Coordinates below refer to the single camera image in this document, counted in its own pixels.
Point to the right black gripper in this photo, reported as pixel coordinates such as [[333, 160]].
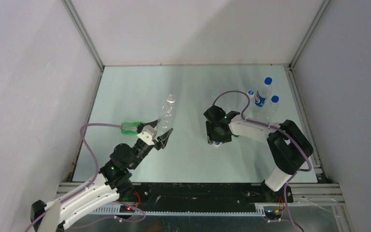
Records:
[[212, 137]]

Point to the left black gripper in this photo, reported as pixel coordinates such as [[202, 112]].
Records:
[[163, 140]]

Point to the clear plastic bottle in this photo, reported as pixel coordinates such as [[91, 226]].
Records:
[[166, 119]]

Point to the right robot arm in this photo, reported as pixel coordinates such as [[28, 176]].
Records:
[[289, 147]]

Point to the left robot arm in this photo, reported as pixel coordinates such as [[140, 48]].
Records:
[[110, 183]]

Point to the green plastic bottle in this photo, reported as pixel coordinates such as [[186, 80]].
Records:
[[131, 128]]

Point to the clear bottle white-blue cap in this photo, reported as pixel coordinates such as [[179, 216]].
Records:
[[251, 94]]

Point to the pepsi bottle blue cap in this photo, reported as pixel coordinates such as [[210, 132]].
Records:
[[263, 92]]

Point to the clear bottle blue cap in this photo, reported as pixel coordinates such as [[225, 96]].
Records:
[[269, 109]]

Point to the left circuit board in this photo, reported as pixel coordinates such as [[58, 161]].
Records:
[[127, 209]]

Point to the circuit board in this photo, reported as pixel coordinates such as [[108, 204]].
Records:
[[273, 214], [127, 209]]

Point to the right circuit board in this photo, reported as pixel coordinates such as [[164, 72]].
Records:
[[273, 214]]

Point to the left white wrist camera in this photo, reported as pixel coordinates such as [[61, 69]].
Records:
[[147, 135]]

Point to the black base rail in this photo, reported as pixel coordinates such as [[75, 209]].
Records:
[[203, 197]]

